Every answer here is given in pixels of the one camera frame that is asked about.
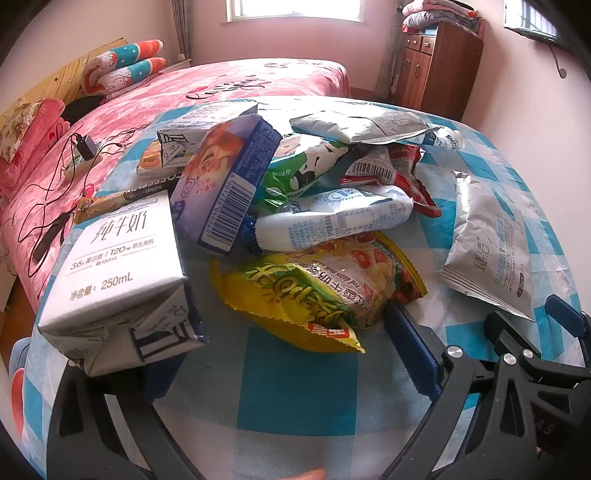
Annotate small yellow blue snack packet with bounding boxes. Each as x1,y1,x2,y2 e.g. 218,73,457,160
136,141,163,180

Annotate black charger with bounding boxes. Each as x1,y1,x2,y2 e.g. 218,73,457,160
74,134,99,161

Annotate bed with pink bedspread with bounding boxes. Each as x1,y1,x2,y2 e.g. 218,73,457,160
0,58,350,319

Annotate small white blue pouch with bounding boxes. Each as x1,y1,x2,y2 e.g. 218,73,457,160
413,127,465,153

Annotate brown wooden cabinet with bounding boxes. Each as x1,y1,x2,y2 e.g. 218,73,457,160
396,21,483,121

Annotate white blue milk carton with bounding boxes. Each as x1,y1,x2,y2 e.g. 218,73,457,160
37,190,206,378

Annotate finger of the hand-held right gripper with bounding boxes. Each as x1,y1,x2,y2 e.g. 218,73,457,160
482,311,548,370
545,294,591,365

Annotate orange plastic bin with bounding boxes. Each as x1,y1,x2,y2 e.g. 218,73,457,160
10,369,27,439

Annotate blue white checked tablecloth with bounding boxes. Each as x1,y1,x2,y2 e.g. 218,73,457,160
25,95,587,480

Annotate white blue milk pouch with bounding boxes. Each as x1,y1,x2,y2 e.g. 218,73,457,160
244,185,415,256

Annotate brown black coffee stick packet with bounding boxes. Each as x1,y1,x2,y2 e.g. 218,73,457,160
75,175,188,225

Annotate silver white milk pouch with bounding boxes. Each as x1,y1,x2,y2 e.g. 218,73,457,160
438,170,541,322

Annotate blue carton with face picture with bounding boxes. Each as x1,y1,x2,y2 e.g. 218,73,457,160
170,113,283,256

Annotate window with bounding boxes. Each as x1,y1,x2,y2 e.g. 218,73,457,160
225,0,365,24

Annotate grey silver pouch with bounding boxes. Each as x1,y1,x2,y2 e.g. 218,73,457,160
289,108,444,145

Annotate blue chair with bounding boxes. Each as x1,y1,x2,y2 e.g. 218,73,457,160
8,337,35,372

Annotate floral cushion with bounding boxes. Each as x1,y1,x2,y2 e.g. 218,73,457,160
0,99,43,162

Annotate cartoon print pillow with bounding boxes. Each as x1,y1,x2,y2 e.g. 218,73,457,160
95,58,168,100
83,39,164,88

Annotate pink folded blanket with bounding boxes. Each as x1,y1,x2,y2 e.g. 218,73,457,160
0,98,70,199

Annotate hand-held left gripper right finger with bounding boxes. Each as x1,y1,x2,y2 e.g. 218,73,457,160
385,300,546,480

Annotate white power strip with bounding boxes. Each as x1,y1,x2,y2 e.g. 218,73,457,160
64,151,106,182

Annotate stack of folded blankets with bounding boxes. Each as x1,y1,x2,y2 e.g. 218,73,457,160
401,0,486,35

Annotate dark cloth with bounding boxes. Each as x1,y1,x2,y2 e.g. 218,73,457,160
61,95,102,124

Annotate black phone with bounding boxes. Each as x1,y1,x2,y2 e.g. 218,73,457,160
31,216,63,263

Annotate black cables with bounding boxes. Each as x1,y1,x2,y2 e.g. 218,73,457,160
11,124,153,278

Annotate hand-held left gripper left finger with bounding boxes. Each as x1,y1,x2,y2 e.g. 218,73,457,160
47,351,204,480

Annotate grey patterned curtain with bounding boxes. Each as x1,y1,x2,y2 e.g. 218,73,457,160
375,0,407,97

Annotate yellow wooden headboard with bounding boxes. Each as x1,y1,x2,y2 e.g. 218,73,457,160
0,37,127,123

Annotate green white cow print bag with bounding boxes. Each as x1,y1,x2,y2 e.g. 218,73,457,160
256,134,354,214

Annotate grey white carton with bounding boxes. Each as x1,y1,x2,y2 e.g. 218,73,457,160
156,102,259,168

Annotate yellow green snack bag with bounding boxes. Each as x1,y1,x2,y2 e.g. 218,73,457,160
209,231,428,354

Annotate red white snack wrapper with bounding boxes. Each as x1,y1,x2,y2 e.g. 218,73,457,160
341,143,444,219

